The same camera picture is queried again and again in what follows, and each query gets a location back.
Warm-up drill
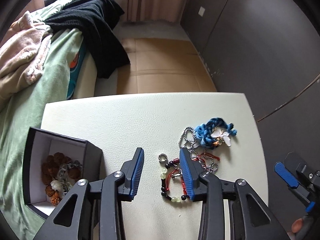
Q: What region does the green bed sheet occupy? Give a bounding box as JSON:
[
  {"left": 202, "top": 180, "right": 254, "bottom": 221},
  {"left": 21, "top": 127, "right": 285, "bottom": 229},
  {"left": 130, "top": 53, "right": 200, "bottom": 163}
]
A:
[{"left": 0, "top": 4, "right": 86, "bottom": 232}]

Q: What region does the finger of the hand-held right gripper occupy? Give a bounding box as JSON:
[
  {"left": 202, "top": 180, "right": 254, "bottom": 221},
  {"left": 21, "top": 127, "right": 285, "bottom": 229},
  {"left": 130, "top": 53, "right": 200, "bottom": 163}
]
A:
[
  {"left": 284, "top": 152, "right": 308, "bottom": 173},
  {"left": 274, "top": 161, "right": 300, "bottom": 189}
]

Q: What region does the pink fleece blanket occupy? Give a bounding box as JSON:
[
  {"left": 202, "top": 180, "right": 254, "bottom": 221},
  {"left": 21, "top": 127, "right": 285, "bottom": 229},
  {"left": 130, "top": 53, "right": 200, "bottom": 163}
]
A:
[{"left": 0, "top": 11, "right": 54, "bottom": 101}]

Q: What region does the black knitted blanket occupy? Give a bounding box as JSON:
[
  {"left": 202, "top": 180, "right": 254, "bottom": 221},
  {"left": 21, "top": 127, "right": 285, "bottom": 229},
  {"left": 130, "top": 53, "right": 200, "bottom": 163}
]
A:
[{"left": 44, "top": 0, "right": 131, "bottom": 79}]

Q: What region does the brown seed bead bracelet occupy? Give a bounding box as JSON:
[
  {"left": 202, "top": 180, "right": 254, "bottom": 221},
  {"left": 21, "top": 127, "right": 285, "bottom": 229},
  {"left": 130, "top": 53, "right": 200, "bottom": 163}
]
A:
[{"left": 41, "top": 154, "right": 83, "bottom": 206}]

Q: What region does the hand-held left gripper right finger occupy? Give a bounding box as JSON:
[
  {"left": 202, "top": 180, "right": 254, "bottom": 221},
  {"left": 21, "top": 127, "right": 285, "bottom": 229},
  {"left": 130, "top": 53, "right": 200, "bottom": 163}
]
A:
[{"left": 179, "top": 148, "right": 288, "bottom": 240}]

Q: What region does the silver link chain bracelet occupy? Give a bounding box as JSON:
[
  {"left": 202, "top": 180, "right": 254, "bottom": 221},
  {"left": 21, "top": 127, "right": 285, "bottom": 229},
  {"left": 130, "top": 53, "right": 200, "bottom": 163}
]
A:
[{"left": 58, "top": 161, "right": 83, "bottom": 191}]

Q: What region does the teal printed mattress cover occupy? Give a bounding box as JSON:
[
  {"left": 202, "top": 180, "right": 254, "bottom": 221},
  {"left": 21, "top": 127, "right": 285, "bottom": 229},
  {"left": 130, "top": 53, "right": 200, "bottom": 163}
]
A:
[{"left": 66, "top": 47, "right": 87, "bottom": 100}]

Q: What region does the green and black bead bracelet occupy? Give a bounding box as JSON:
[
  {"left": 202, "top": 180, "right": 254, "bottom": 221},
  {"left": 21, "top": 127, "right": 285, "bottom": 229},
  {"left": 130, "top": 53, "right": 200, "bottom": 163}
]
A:
[{"left": 160, "top": 157, "right": 191, "bottom": 205}]

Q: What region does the white mattress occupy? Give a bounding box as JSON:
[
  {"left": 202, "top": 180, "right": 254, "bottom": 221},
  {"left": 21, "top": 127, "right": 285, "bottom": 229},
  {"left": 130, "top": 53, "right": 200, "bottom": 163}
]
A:
[{"left": 74, "top": 52, "right": 118, "bottom": 99}]

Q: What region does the blue braided cord bracelet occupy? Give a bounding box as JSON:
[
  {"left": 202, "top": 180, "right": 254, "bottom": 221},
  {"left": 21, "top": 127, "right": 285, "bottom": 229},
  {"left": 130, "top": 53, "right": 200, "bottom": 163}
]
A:
[{"left": 195, "top": 117, "right": 238, "bottom": 151}]

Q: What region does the pink curtain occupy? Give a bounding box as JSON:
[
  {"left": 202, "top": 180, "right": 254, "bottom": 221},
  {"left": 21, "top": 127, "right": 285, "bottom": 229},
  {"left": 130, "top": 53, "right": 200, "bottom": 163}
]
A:
[{"left": 122, "top": 0, "right": 182, "bottom": 23}]

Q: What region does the black jewelry box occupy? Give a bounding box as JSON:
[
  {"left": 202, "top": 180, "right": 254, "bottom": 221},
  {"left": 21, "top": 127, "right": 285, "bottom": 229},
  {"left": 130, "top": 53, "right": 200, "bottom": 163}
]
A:
[{"left": 22, "top": 127, "right": 104, "bottom": 220}]

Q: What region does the red cord bracelet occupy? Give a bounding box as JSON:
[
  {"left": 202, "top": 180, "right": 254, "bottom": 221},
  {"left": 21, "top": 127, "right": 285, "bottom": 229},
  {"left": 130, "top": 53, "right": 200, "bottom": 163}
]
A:
[{"left": 165, "top": 151, "right": 222, "bottom": 192}]

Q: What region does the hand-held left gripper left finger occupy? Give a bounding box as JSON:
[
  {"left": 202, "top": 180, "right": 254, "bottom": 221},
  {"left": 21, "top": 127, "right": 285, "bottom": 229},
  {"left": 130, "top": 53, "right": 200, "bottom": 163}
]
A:
[{"left": 32, "top": 147, "right": 145, "bottom": 240}]

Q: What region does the silver ball chain necklace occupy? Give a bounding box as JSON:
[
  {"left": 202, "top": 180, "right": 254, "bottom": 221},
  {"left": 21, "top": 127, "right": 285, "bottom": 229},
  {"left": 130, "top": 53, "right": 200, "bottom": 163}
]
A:
[{"left": 178, "top": 126, "right": 219, "bottom": 174}]

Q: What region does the white jade pendant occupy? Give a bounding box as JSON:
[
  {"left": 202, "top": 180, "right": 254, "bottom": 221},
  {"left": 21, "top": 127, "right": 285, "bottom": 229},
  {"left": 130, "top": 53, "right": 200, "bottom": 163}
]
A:
[{"left": 51, "top": 179, "right": 63, "bottom": 193}]

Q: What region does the person's right hand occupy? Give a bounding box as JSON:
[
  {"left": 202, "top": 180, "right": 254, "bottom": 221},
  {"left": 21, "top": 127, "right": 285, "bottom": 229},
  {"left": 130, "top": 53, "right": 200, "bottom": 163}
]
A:
[{"left": 287, "top": 218, "right": 305, "bottom": 240}]

